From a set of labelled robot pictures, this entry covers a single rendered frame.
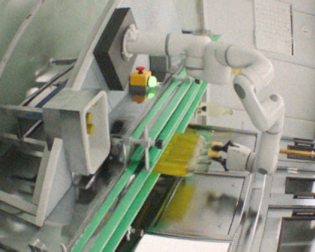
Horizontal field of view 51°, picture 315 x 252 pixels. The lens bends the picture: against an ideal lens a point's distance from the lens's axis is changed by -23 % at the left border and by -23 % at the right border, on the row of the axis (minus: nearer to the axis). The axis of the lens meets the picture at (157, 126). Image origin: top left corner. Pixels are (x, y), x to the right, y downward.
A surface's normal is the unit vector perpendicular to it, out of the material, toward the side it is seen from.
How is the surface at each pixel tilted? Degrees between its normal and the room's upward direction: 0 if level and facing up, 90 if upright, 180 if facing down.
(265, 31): 90
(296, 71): 90
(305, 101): 90
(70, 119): 90
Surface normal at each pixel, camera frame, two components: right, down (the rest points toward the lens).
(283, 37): -0.29, 0.43
